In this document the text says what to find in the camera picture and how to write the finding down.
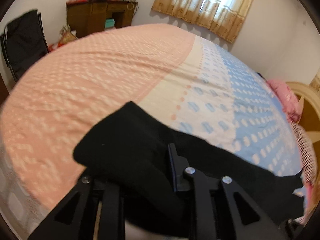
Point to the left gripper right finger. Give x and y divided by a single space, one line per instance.
219 208

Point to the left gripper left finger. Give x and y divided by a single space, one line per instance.
91 210

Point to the black pants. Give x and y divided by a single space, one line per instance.
129 148

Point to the striped pillow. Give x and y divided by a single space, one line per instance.
307 153

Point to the pink pillow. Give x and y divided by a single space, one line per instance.
287 98

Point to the pink blue patterned bed blanket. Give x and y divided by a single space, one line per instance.
181 79

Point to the cream wooden headboard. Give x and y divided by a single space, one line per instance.
308 97

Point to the bags beside desk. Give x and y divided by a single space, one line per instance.
66 36

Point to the black folding chair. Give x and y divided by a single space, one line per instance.
23 43

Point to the teal box in desk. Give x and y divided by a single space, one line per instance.
109 23

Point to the dark wooden desk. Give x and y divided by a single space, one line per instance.
87 17

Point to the tan patterned window curtain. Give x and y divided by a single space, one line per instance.
224 18

